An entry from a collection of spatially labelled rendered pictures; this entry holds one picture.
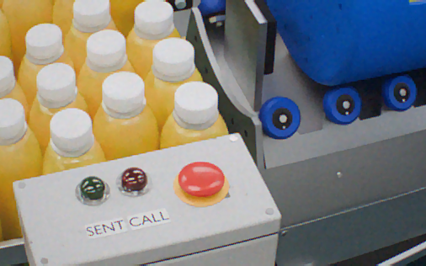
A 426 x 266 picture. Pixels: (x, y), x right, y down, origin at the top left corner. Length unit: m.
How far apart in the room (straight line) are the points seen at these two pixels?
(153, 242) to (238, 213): 0.07
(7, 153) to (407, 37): 0.42
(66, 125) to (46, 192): 0.10
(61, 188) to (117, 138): 0.14
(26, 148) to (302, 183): 0.35
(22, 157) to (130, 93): 0.12
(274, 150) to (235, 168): 0.27
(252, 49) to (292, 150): 0.12
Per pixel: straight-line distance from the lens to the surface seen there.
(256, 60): 1.07
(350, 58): 1.00
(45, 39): 0.98
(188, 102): 0.90
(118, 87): 0.92
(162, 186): 0.80
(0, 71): 0.95
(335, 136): 1.10
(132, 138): 0.93
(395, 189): 1.18
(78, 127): 0.88
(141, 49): 1.01
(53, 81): 0.93
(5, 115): 0.90
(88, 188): 0.79
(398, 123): 1.14
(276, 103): 1.05
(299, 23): 1.11
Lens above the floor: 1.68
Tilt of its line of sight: 44 degrees down
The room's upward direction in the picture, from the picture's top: 2 degrees clockwise
